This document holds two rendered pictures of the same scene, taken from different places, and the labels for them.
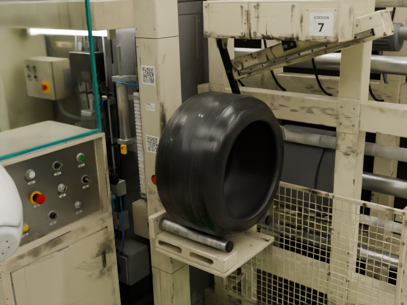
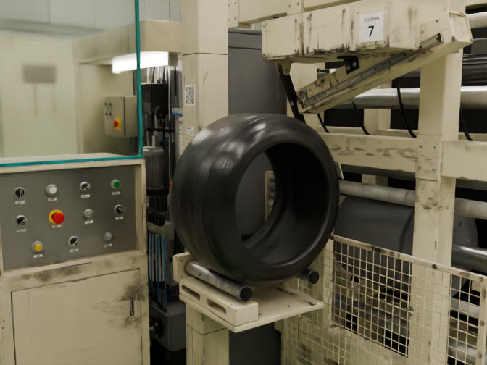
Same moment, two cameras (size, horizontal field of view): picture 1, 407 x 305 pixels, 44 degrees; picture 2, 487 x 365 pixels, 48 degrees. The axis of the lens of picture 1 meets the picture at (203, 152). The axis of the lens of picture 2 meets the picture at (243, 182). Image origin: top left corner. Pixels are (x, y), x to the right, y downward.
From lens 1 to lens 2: 0.64 m
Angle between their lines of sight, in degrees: 18
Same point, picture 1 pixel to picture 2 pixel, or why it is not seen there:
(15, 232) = not seen: outside the picture
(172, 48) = (218, 67)
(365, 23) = (431, 28)
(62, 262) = (77, 295)
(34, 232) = (49, 256)
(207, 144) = (217, 157)
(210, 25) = (267, 45)
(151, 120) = not seen: hidden behind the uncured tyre
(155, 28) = (197, 42)
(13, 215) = not seen: outside the picture
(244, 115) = (272, 132)
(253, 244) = (292, 305)
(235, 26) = (290, 43)
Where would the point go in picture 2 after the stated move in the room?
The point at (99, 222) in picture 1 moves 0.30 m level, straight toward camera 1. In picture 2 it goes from (129, 261) to (106, 286)
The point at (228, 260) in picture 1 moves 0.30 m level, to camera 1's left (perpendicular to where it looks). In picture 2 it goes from (242, 311) to (152, 301)
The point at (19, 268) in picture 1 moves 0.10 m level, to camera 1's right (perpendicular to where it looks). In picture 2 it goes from (22, 290) to (47, 292)
